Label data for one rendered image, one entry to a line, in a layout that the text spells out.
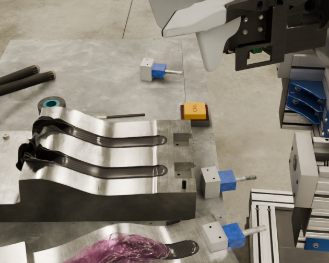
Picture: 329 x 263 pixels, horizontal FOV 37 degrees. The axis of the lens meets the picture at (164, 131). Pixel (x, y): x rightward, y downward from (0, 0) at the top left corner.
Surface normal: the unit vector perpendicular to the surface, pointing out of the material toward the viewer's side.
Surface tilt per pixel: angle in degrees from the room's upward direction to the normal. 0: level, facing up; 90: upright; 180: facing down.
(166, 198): 90
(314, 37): 82
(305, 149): 0
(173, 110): 0
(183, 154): 0
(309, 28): 82
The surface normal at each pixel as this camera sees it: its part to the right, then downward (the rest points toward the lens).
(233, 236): -0.01, -0.79
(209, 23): 0.54, 0.40
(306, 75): -0.11, 0.62
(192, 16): 0.14, -0.32
